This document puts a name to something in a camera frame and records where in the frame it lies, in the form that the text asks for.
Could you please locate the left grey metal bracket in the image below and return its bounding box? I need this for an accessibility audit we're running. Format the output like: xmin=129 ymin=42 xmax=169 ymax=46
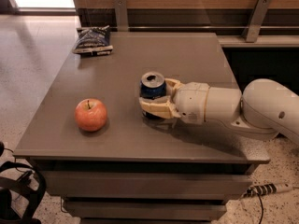
xmin=113 ymin=0 xmax=129 ymax=32

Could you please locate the dark blue chip bag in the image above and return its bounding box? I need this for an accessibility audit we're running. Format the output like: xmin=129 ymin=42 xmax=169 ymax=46
xmin=72 ymin=26 xmax=113 ymax=56

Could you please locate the red yellow apple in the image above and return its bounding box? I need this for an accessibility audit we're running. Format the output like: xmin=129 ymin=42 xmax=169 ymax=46
xmin=75 ymin=98 xmax=107 ymax=132

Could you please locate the black power cable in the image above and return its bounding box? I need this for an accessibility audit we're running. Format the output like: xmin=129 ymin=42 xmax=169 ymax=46
xmin=255 ymin=192 xmax=265 ymax=224

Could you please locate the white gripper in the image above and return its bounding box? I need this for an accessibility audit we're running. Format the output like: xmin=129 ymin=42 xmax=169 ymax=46
xmin=139 ymin=78 xmax=209 ymax=124

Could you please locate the grey drawer cabinet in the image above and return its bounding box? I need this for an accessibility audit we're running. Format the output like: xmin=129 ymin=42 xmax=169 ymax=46
xmin=15 ymin=33 xmax=269 ymax=224

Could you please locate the white power strip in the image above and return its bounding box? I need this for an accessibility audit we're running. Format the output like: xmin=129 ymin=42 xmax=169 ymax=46
xmin=243 ymin=183 xmax=292 ymax=197

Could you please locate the right grey metal bracket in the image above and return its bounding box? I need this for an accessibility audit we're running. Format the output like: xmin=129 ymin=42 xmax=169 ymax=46
xmin=242 ymin=0 xmax=272 ymax=43

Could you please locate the blue pepsi can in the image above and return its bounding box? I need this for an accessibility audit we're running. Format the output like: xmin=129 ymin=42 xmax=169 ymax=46
xmin=139 ymin=71 xmax=167 ymax=120

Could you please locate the grey metal bracket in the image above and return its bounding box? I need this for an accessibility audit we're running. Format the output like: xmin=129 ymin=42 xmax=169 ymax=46
xmin=113 ymin=0 xmax=129 ymax=32
xmin=242 ymin=0 xmax=272 ymax=43

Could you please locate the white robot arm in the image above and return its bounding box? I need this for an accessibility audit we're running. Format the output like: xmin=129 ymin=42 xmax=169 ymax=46
xmin=139 ymin=78 xmax=299 ymax=144

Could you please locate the grey metal shelf rail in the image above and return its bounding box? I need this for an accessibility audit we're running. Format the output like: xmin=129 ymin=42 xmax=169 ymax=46
xmin=218 ymin=35 xmax=299 ymax=48

